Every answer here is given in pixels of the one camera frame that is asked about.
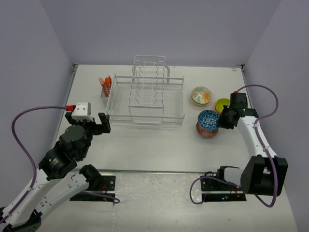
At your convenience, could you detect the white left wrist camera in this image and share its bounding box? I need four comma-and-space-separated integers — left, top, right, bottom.
66, 102, 94, 121

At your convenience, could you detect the lime green plastic bowl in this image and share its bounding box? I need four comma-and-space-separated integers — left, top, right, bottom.
215, 98, 230, 106

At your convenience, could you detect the white wire dish rack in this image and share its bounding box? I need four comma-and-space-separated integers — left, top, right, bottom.
106, 55, 185, 126

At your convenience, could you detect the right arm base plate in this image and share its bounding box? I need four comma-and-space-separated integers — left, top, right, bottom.
200, 178, 247, 203

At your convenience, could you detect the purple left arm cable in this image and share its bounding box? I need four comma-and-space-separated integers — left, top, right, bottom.
0, 104, 73, 224

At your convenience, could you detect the yellow blue patterned bowl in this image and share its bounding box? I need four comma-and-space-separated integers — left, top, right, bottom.
191, 96, 212, 106

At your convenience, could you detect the dark blue patterned bowl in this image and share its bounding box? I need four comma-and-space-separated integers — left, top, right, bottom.
197, 110, 220, 131

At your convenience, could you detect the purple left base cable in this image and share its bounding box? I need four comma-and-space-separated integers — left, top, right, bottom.
79, 190, 121, 204

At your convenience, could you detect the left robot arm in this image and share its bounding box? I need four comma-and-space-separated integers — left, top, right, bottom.
0, 113, 111, 232

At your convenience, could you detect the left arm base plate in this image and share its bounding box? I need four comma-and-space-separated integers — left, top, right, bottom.
70, 175, 116, 203

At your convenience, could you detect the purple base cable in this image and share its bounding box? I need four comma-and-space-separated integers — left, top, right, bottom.
189, 175, 239, 205
79, 190, 121, 204

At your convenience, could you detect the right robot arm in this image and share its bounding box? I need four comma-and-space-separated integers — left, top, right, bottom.
215, 92, 288, 196

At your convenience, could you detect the white floral bowl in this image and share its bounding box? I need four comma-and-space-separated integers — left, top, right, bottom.
190, 86, 212, 99

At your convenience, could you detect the orange plastic fork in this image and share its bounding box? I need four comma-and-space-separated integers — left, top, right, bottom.
98, 78, 105, 87

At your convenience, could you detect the orange plastic spoon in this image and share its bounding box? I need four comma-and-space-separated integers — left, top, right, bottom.
104, 77, 110, 89

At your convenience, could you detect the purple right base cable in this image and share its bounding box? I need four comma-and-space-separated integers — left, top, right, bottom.
189, 175, 239, 205

